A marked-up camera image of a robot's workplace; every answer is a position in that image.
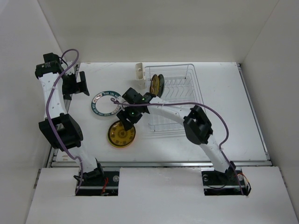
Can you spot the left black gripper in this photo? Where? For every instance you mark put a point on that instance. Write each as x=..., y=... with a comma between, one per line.
x=77, y=87

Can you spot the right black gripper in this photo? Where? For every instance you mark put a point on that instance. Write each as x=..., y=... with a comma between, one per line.
x=124, y=115

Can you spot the brown patterned plate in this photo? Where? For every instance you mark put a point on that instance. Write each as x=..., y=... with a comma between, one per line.
x=117, y=133

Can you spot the yellow brown front plate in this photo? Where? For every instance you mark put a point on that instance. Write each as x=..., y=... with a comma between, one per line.
x=154, y=85

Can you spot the dark green plate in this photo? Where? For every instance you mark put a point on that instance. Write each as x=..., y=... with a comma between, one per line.
x=161, y=85

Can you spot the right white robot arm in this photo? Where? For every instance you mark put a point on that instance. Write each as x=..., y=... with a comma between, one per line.
x=190, y=115

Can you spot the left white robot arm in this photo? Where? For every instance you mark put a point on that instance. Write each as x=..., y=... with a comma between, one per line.
x=61, y=130

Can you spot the cream plastic cutlery holder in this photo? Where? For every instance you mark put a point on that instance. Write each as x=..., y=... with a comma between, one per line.
x=139, y=76

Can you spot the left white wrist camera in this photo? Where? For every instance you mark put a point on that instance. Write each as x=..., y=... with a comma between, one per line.
x=73, y=69

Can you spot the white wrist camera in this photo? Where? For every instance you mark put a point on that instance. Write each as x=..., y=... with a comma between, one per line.
x=118, y=101
x=73, y=69

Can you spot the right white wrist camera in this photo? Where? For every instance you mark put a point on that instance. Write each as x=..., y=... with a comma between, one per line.
x=118, y=101

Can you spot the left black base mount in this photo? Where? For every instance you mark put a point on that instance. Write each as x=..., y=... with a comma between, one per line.
x=104, y=186

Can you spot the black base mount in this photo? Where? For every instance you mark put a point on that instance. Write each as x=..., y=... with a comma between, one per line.
x=104, y=186
x=216, y=185

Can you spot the aluminium rail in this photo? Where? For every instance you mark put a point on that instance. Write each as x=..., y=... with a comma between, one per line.
x=68, y=164

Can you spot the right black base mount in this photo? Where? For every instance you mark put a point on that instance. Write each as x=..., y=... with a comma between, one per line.
x=216, y=185

